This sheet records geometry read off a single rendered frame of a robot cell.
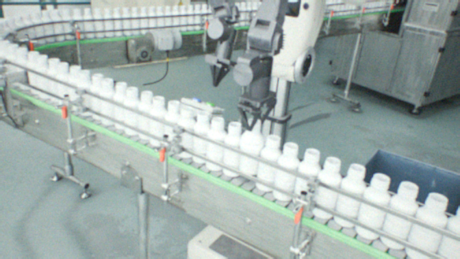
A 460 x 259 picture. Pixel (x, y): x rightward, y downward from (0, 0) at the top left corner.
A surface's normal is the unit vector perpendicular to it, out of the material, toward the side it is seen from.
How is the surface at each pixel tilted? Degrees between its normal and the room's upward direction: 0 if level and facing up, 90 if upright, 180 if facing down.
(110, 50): 90
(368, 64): 90
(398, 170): 90
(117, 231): 0
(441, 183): 90
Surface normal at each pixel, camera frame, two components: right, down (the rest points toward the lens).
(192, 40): 0.61, 0.39
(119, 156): -0.56, 0.32
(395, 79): -0.79, 0.22
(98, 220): 0.07, -0.90
